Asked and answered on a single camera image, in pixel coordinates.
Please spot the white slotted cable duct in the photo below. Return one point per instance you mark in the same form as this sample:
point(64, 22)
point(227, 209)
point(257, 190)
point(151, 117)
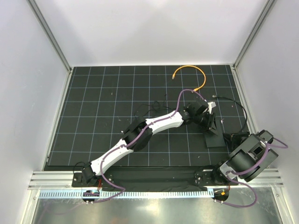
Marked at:
point(86, 194)

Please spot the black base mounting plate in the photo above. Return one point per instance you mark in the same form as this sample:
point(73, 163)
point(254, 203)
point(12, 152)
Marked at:
point(165, 178)

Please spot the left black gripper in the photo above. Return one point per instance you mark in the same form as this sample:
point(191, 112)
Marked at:
point(210, 119)

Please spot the black network switch box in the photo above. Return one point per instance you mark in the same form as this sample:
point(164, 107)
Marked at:
point(215, 140)

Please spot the left aluminium frame post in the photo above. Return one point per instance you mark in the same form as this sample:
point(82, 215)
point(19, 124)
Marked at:
point(47, 30)

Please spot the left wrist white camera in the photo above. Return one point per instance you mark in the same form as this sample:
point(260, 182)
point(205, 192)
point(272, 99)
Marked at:
point(211, 105)

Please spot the black power adapter with cord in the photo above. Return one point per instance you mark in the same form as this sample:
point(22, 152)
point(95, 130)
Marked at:
point(153, 109)

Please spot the right aluminium frame post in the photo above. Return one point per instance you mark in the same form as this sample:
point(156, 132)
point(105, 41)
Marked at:
point(254, 31)

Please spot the aluminium frame post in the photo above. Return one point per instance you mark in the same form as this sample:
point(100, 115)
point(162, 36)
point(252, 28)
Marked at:
point(47, 30)
point(254, 31)

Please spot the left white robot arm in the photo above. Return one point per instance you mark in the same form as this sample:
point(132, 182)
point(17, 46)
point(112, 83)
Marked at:
point(139, 132)

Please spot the aluminium front rail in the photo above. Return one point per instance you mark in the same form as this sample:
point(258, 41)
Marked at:
point(270, 177)

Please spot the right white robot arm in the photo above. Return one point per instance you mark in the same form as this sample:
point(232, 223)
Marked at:
point(250, 156)

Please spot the black grid cutting mat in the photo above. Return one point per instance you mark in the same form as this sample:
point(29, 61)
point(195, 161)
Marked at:
point(99, 102)

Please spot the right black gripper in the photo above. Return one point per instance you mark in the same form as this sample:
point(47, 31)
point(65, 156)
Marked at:
point(231, 140)

